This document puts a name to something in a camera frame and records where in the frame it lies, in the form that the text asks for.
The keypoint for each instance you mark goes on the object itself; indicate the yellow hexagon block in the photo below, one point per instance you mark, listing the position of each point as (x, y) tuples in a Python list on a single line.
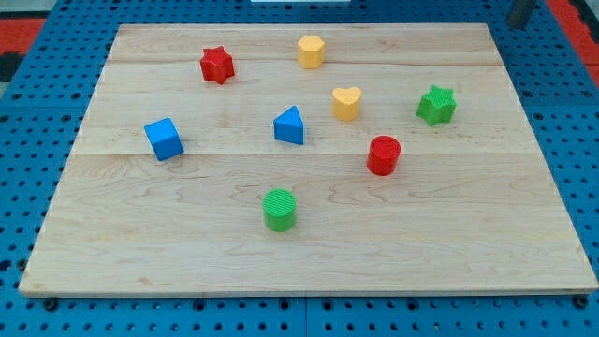
[(311, 51)]

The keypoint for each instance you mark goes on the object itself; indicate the blue triangle block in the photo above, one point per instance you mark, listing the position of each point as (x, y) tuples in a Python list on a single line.
[(289, 127)]

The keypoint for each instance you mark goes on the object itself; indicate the red cylinder block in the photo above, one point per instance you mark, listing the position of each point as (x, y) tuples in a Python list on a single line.
[(383, 155)]

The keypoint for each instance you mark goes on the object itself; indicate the light wooden board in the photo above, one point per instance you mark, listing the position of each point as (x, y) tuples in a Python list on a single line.
[(470, 209)]

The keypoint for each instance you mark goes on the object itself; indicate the yellow heart block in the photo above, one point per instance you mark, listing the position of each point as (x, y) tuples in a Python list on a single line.
[(345, 103)]

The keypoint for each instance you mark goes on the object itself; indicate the red star block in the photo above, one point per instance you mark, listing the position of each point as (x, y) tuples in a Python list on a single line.
[(216, 65)]

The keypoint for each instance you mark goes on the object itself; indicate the blue cube block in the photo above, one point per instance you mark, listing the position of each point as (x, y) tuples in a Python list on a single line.
[(164, 139)]

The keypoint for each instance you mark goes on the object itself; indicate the green cylinder block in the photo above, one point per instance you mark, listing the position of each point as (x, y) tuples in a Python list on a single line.
[(279, 210)]

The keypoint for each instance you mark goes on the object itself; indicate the green star block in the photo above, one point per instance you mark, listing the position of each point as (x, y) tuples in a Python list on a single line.
[(437, 105)]

